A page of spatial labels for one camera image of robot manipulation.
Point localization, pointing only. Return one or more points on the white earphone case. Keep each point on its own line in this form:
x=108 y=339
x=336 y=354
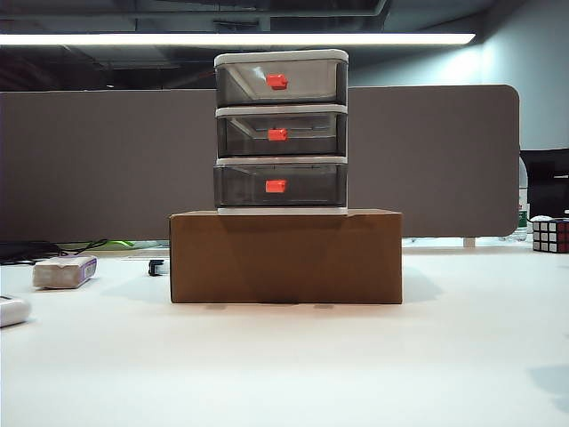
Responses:
x=12 y=311

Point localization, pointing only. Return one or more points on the brown cardboard box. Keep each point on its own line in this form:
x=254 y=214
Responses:
x=284 y=258

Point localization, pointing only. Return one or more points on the small black clip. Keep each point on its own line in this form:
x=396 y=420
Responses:
x=154 y=268

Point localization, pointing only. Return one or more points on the green flat object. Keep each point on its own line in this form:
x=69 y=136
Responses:
x=119 y=244

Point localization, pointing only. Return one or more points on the grey desk partition screen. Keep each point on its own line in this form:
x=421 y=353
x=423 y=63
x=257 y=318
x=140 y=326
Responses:
x=111 y=155

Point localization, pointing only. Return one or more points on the long ceiling light strip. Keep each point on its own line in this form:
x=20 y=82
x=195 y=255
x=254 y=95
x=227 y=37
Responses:
x=222 y=39

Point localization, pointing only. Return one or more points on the tissue pack with purple label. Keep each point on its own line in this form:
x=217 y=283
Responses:
x=62 y=272

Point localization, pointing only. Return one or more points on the clear bottle with green label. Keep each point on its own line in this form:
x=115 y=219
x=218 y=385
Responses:
x=522 y=213

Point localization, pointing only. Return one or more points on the black office chair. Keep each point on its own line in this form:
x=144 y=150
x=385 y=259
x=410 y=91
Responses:
x=549 y=187

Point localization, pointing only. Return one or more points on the Rubik's cube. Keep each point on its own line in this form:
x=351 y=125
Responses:
x=551 y=236

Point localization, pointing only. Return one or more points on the white drawer cabinet frame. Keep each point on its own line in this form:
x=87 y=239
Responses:
x=280 y=55

